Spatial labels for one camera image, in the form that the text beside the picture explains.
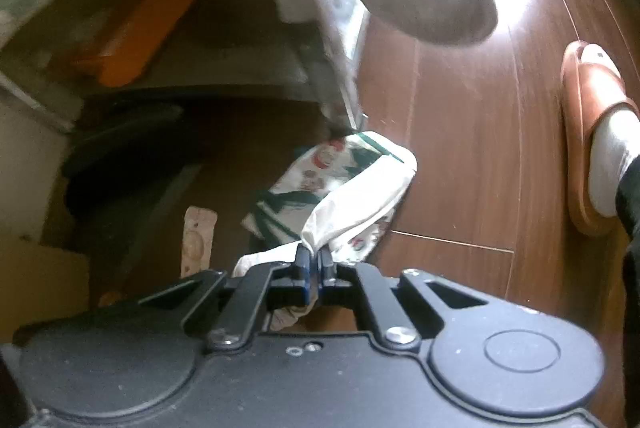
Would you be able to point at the cardboard box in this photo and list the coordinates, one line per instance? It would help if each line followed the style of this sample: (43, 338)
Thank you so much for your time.
(40, 288)

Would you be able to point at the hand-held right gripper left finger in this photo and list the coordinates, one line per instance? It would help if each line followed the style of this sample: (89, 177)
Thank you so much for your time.
(302, 273)

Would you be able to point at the person's black trouser leg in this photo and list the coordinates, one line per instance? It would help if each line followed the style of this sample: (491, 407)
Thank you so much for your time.
(631, 258)

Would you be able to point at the brown slipper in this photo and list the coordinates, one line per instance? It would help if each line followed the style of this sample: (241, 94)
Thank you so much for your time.
(585, 108)

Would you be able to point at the small beige cardboard strip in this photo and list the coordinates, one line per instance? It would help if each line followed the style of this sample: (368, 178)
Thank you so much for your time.
(199, 240)

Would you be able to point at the white patterned cloth bag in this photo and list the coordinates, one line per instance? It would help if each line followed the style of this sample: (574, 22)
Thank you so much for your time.
(345, 188)

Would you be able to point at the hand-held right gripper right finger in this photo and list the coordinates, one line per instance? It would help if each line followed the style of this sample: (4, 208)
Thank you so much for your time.
(327, 273)

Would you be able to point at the person's white socked foot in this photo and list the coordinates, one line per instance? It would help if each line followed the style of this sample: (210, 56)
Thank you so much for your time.
(610, 158)

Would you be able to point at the orange box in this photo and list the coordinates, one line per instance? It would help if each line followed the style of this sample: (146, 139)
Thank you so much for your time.
(145, 23)

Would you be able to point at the metal frame shelf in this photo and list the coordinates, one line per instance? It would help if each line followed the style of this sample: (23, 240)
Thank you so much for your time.
(225, 48)

